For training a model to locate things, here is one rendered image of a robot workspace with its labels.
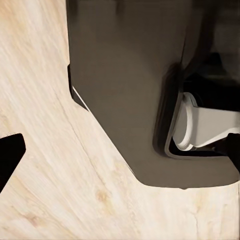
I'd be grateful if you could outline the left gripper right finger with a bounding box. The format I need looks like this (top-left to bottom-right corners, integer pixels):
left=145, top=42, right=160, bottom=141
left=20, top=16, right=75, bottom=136
left=224, top=133, right=240, bottom=173

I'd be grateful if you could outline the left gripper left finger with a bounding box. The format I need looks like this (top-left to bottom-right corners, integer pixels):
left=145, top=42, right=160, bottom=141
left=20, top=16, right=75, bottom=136
left=0, top=133, right=26, bottom=193

